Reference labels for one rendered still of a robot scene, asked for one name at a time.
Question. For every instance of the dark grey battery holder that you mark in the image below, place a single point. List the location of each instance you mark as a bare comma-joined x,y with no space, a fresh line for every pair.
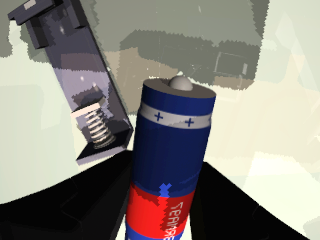
62,29

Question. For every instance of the blue and red battery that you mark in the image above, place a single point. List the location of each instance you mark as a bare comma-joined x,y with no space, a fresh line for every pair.
171,135

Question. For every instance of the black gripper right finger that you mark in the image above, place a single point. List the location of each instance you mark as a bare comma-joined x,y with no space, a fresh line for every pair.
222,211

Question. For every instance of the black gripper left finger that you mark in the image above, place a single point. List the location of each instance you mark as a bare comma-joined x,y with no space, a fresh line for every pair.
88,206

